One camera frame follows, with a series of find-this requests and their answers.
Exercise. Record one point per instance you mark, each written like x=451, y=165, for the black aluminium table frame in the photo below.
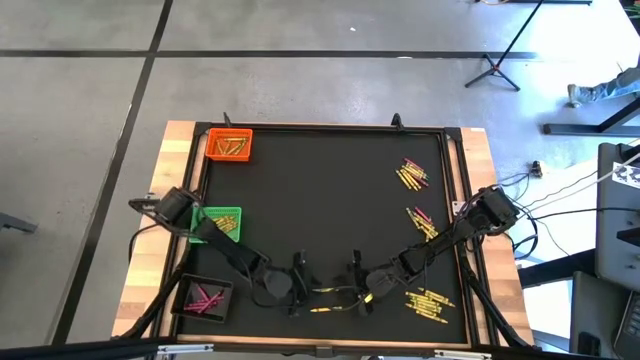
x=325, y=128

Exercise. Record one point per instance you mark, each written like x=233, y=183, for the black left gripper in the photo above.
x=277, y=283

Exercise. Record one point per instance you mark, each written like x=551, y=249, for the crayon pile top right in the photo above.
x=409, y=180

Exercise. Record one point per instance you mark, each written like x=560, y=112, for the grey floor stand foot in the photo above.
x=15, y=223

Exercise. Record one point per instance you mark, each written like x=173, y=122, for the silver aluminium extrusion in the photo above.
x=185, y=349
x=462, y=355

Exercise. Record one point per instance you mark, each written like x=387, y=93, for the person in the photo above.
x=605, y=89

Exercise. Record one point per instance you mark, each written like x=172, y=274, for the yellow-green crayon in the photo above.
x=418, y=171

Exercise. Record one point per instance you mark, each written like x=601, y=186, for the black plastic basket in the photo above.
x=225, y=280

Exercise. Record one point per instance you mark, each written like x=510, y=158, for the magenta crayon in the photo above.
x=413, y=164
x=199, y=308
x=422, y=214
x=202, y=292
x=210, y=305
x=214, y=298
x=422, y=181
x=197, y=303

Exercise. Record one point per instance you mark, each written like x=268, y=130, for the black T-base stand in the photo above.
x=575, y=130

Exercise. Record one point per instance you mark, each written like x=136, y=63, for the crayon pile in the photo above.
x=425, y=226
x=409, y=180

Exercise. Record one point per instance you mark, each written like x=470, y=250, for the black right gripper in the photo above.
x=381, y=284

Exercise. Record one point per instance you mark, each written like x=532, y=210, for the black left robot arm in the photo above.
x=225, y=245

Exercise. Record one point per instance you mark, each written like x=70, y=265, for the green plastic basket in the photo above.
x=207, y=215

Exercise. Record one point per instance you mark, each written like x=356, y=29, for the grey equipment console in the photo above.
x=595, y=310

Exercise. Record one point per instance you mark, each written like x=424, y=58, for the black camera rig frame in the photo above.
x=75, y=351

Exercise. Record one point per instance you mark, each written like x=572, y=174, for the black-white marker tag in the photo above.
x=627, y=175

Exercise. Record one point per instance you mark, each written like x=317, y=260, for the small black floor device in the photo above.
x=536, y=170

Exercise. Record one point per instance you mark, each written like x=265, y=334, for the black tripod stand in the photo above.
x=494, y=67

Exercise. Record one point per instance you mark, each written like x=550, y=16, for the grey equipment cabinet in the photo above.
x=615, y=225

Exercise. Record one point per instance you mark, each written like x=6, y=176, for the orange plastic basket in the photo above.
x=208, y=145

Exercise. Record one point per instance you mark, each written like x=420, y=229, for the crayon pile right middle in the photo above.
x=425, y=226

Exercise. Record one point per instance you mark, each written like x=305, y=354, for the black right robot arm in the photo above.
x=450, y=235

